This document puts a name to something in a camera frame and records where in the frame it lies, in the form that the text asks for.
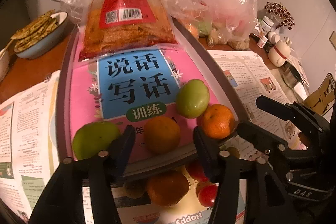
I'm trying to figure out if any large orange mandarin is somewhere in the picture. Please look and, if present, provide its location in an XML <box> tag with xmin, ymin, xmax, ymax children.
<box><xmin>200</xmin><ymin>104</ymin><xmax>235</xmax><ymax>139</ymax></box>

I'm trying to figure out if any dried flower bouquet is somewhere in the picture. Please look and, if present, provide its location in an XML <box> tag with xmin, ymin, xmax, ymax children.
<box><xmin>264</xmin><ymin>2</ymin><xmax>295</xmax><ymax>30</ymax></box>

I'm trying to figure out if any small yellow-green fruit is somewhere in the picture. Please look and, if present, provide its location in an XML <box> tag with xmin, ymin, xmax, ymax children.
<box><xmin>123</xmin><ymin>180</ymin><xmax>146</xmax><ymax>199</ymax></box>

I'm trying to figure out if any small orange mandarin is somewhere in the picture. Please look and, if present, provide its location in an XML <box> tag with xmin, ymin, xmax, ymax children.
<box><xmin>146</xmin><ymin>170</ymin><xmax>189</xmax><ymax>207</ymax></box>

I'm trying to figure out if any pink Chinese workbook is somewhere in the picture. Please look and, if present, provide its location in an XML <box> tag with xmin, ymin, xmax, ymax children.
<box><xmin>70</xmin><ymin>49</ymin><xmax>208</xmax><ymax>163</ymax></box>

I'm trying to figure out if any blue bowl of pancakes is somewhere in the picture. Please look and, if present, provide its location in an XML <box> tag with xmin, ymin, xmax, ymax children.
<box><xmin>11</xmin><ymin>10</ymin><xmax>68</xmax><ymax>59</ymax></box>

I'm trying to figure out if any green apple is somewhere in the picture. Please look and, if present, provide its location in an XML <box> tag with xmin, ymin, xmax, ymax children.
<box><xmin>175</xmin><ymin>79</ymin><xmax>210</xmax><ymax>119</ymax></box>
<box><xmin>72</xmin><ymin>121</ymin><xmax>121</xmax><ymax>160</ymax></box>

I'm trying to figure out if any white piggy figurine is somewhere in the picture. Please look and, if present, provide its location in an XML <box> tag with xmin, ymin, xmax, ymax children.
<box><xmin>268</xmin><ymin>32</ymin><xmax>291</xmax><ymax>67</ymax></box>

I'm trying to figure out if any red cherry tomato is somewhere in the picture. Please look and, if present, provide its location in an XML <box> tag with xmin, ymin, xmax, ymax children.
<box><xmin>185</xmin><ymin>160</ymin><xmax>209</xmax><ymax>182</ymax></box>
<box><xmin>198</xmin><ymin>184</ymin><xmax>218</xmax><ymax>207</ymax></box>

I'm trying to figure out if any small white bowl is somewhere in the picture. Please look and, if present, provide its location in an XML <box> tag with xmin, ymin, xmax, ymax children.
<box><xmin>0</xmin><ymin>50</ymin><xmax>10</xmax><ymax>81</ymax></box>

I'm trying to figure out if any red snack bag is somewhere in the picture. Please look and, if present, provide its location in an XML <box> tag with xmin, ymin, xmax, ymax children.
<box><xmin>79</xmin><ymin>0</ymin><xmax>177</xmax><ymax>61</ymax></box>

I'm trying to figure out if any white medicine bottle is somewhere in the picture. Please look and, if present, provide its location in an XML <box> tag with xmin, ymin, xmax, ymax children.
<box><xmin>259</xmin><ymin>15</ymin><xmax>274</xmax><ymax>36</ymax></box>

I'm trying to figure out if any English newspaper sheet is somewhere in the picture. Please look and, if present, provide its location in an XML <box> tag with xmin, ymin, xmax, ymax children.
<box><xmin>0</xmin><ymin>49</ymin><xmax>308</xmax><ymax>224</ymax></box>

